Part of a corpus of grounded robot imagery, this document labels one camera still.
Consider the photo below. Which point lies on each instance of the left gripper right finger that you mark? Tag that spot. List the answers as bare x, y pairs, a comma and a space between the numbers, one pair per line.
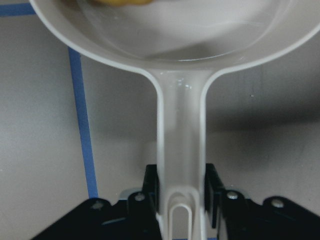
236, 217

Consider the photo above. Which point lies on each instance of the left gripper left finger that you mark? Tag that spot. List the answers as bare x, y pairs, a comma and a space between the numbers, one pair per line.
131, 218

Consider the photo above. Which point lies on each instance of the beige dustpan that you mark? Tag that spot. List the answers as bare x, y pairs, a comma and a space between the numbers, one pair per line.
182, 46

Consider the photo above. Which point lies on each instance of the toy croissant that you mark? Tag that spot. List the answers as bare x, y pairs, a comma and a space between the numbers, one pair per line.
119, 3

